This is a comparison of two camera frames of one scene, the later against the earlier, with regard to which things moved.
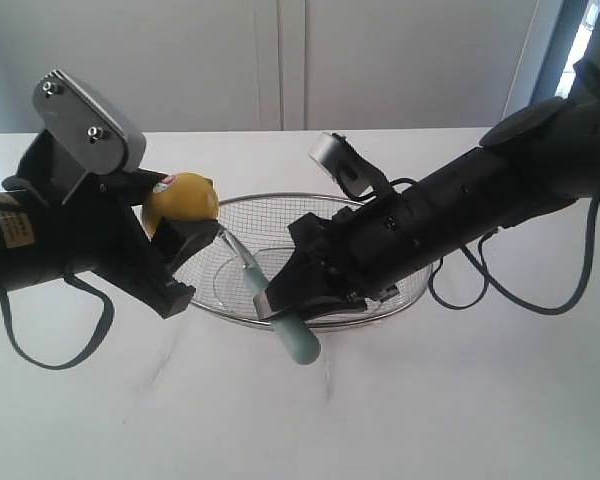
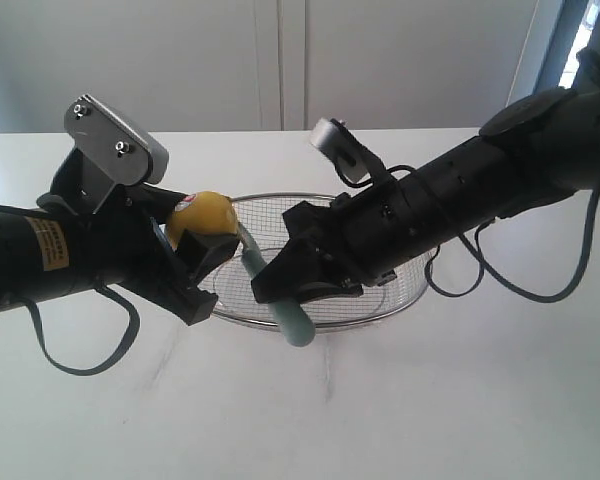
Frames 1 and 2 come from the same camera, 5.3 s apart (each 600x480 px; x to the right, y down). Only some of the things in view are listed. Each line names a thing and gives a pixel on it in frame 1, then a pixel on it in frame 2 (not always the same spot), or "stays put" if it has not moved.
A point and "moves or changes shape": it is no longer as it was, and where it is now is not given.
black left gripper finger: [133, 186] to [157, 200]
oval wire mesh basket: [216, 277] stays put
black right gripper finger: [327, 305] to [321, 290]
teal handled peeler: [295, 332] moves or changes shape
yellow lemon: [180, 196] moves or changes shape
